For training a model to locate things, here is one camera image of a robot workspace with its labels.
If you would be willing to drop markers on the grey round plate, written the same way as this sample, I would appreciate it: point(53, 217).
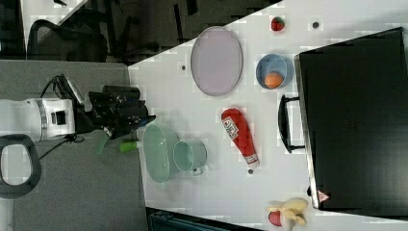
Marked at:
point(216, 61)

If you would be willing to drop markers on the orange fruit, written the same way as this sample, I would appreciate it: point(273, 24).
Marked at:
point(273, 80)

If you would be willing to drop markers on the black toaster oven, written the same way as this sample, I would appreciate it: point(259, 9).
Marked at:
point(353, 105)

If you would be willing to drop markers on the red apple toy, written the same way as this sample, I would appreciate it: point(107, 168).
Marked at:
point(275, 218)

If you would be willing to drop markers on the black office chair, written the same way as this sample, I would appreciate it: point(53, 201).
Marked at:
point(69, 43)

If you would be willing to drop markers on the green handled utensil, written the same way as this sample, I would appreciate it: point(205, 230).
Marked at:
point(124, 146)

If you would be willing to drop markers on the green mug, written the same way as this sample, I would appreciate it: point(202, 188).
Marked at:
point(190, 156)

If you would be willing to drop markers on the red strawberry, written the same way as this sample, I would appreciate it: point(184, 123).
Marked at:
point(277, 24)

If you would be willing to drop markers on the red ketchup bottle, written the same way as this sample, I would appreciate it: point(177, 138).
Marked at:
point(238, 130)

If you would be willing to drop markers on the blue bowl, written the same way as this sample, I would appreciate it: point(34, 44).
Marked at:
point(274, 63)

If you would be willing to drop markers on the green oval strainer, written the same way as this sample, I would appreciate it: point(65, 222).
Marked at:
point(158, 144)

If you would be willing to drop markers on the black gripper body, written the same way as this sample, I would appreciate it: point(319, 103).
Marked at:
point(114, 113)

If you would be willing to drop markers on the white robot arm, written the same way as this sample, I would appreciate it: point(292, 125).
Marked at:
point(27, 122)

